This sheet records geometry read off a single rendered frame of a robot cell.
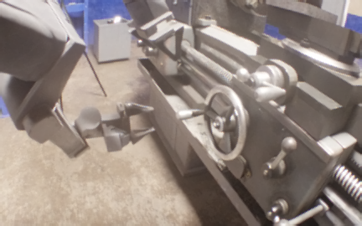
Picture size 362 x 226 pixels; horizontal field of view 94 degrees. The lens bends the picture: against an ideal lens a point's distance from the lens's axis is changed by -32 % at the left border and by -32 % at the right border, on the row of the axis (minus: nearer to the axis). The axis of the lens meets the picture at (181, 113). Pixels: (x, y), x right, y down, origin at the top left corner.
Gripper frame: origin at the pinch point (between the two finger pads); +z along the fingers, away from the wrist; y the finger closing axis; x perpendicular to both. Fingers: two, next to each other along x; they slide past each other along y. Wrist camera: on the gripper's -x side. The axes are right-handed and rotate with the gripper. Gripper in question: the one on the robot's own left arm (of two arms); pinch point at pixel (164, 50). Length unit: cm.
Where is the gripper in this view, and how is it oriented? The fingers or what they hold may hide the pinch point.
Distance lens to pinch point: 51.3
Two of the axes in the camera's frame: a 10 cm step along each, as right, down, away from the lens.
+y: -5.3, -4.7, 7.0
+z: 3.5, 6.4, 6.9
